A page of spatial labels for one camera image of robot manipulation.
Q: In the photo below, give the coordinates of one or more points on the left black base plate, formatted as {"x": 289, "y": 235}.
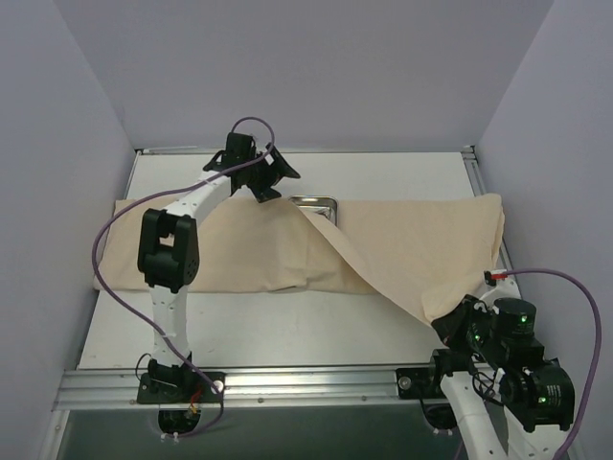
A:
{"x": 206, "y": 385}

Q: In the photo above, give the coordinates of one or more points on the steel instrument tray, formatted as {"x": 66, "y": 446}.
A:
{"x": 326, "y": 206}

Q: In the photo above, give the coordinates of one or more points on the front aluminium rail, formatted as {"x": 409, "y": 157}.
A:
{"x": 116, "y": 389}

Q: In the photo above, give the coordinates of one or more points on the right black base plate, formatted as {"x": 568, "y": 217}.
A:
{"x": 415, "y": 383}

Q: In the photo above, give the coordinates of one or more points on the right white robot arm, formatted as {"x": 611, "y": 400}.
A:
{"x": 509, "y": 401}

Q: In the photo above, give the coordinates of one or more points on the aluminium rail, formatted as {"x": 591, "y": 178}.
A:
{"x": 466, "y": 150}
{"x": 116, "y": 389}

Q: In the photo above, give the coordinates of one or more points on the back aluminium rail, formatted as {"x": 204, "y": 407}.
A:
{"x": 466, "y": 150}

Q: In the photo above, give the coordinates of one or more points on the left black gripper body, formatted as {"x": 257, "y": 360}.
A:
{"x": 267, "y": 173}

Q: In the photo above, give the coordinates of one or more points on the beige cloth surgical kit roll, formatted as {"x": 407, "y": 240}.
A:
{"x": 424, "y": 256}

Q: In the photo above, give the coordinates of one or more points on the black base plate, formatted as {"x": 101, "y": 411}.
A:
{"x": 206, "y": 385}
{"x": 415, "y": 383}

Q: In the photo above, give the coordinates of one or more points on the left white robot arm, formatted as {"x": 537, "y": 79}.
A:
{"x": 168, "y": 254}

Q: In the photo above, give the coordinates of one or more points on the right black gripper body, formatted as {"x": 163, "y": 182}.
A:
{"x": 450, "y": 324}

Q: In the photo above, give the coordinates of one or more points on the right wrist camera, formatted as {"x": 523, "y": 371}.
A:
{"x": 498, "y": 282}

